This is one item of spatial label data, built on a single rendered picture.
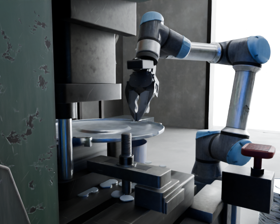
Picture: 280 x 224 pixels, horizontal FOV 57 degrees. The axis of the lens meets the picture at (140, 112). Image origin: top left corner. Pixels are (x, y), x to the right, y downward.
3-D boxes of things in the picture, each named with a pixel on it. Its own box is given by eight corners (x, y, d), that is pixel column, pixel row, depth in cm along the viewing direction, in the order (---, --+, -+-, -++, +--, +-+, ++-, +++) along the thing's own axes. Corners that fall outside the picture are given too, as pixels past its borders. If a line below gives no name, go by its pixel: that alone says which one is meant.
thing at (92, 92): (58, 106, 63) (58, 83, 63) (124, 111, 52) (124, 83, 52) (-9, 112, 50) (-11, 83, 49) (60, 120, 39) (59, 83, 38)
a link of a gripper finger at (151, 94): (154, 106, 75) (157, 78, 77) (152, 104, 73) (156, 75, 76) (138, 105, 76) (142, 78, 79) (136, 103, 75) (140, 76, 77)
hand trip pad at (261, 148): (245, 174, 59) (246, 141, 58) (274, 179, 56) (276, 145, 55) (238, 184, 53) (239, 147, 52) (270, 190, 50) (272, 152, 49)
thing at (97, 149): (58, 150, 61) (57, 130, 60) (107, 160, 53) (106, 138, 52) (22, 159, 53) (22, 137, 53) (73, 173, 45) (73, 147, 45)
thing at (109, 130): (184, 126, 67) (184, 123, 66) (111, 150, 43) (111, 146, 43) (100, 118, 83) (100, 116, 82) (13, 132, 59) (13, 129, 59)
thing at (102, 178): (60, 158, 65) (59, 146, 64) (124, 173, 54) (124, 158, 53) (-5, 177, 51) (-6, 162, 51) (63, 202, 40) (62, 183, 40)
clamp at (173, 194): (104, 178, 51) (103, 126, 50) (184, 199, 42) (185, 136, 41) (82, 188, 46) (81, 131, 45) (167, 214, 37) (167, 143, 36)
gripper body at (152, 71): (158, 99, 82) (162, 65, 85) (151, 88, 74) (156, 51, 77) (135, 98, 84) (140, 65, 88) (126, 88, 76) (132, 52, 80)
